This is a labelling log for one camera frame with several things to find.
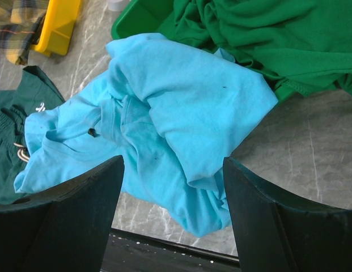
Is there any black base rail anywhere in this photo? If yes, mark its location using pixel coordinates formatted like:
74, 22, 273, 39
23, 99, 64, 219
101, 228, 241, 272

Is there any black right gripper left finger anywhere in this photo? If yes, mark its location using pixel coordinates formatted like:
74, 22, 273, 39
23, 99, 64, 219
0, 156, 124, 271

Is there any yellow plaid cloth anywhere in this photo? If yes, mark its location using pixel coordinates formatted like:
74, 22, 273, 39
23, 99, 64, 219
0, 0, 49, 65

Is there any green plastic bin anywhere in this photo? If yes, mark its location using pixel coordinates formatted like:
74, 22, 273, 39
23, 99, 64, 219
111, 1, 300, 101

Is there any light blue t shirt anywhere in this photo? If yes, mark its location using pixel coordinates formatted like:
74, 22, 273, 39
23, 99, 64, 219
14, 33, 278, 237

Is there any green cloth in bin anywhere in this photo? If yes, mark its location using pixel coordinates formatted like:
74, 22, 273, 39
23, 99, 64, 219
171, 1, 352, 100

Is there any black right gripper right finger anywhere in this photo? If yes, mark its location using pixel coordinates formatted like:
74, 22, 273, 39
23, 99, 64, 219
223, 158, 352, 271

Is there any dark teal garment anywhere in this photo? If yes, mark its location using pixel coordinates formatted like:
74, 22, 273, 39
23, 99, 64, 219
0, 66, 65, 205

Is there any beige drawstring cord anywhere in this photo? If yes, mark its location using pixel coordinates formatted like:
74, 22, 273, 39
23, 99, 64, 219
12, 142, 31, 163

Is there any white rack foot left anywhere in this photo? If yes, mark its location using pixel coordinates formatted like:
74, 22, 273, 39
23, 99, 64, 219
107, 0, 126, 12

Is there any yellow plastic bin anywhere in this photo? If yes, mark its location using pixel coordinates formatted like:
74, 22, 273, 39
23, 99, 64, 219
31, 0, 82, 56

